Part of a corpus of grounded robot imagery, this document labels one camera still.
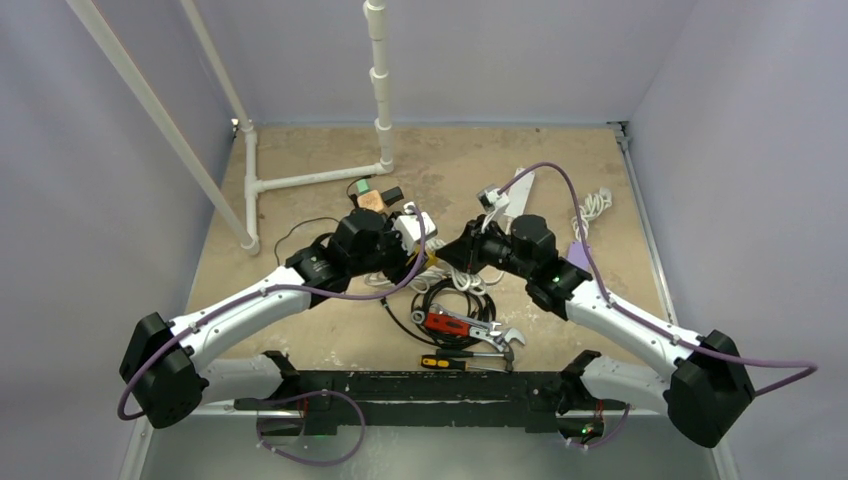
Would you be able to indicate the green cube adapter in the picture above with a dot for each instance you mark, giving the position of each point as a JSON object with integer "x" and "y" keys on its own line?
{"x": 359, "y": 186}

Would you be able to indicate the white power strip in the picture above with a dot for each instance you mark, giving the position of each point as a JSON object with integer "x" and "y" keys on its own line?
{"x": 519, "y": 193}

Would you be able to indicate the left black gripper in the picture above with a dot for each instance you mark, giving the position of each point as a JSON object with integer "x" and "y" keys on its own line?
{"x": 404, "y": 263}

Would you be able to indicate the yellow cube socket adapter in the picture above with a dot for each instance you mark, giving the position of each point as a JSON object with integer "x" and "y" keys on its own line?
{"x": 430, "y": 260}

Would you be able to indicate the red adjustable wrench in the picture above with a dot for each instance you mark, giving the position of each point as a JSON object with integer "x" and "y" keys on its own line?
{"x": 440, "y": 319}

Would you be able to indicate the purple power strip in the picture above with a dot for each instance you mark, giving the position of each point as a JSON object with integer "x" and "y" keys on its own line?
{"x": 578, "y": 254}

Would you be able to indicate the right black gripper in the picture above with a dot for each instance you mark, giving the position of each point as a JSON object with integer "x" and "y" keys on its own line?
{"x": 468, "y": 243}

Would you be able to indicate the yellow black screwdriver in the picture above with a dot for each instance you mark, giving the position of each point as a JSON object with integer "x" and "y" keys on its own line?
{"x": 435, "y": 362}

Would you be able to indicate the small claw hammer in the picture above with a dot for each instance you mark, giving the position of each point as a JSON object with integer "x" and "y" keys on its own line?
{"x": 506, "y": 357}

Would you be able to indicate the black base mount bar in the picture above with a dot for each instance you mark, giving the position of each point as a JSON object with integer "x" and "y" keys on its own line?
{"x": 535, "y": 401}

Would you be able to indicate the aluminium rail frame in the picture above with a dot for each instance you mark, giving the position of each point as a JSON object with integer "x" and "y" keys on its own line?
{"x": 441, "y": 168}

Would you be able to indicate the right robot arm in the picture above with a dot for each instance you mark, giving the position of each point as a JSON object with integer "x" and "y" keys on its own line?
{"x": 692, "y": 379}

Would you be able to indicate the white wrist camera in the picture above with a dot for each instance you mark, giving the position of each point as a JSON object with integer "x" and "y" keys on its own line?
{"x": 413, "y": 227}
{"x": 494, "y": 202}

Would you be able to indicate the white PVC pipe frame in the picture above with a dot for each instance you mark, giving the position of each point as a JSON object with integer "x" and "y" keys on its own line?
{"x": 246, "y": 231}

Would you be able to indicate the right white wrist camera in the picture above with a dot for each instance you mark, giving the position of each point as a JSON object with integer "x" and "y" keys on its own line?
{"x": 494, "y": 202}

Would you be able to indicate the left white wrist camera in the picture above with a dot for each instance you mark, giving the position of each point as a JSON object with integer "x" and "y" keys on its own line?
{"x": 413, "y": 227}

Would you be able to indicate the black power adapter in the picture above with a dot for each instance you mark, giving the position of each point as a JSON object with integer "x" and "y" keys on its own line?
{"x": 392, "y": 196}

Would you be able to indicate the wooden cube adapter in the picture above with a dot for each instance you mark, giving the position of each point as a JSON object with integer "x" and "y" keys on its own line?
{"x": 372, "y": 200}

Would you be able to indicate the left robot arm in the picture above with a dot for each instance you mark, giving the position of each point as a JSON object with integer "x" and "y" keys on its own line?
{"x": 170, "y": 367}

